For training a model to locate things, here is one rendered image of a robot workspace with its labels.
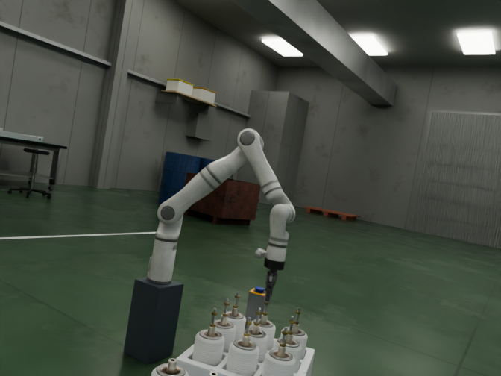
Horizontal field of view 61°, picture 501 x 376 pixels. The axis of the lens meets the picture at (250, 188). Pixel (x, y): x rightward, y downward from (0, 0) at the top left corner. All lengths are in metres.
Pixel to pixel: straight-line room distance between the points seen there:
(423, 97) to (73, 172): 8.73
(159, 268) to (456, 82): 11.09
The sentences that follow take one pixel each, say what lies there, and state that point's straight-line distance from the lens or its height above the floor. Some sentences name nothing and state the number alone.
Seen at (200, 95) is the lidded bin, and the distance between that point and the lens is 10.06.
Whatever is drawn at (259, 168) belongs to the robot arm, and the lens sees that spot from 1.60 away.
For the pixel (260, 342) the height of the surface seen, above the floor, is 0.24.
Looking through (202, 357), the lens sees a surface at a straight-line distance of 1.46.
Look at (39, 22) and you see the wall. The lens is 8.44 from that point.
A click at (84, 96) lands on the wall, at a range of 8.82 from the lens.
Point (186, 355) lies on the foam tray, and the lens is 1.49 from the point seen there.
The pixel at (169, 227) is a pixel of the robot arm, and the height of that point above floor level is 0.52.
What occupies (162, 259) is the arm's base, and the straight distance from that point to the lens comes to 1.74.
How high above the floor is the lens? 0.79
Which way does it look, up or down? 2 degrees down
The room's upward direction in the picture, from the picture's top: 10 degrees clockwise
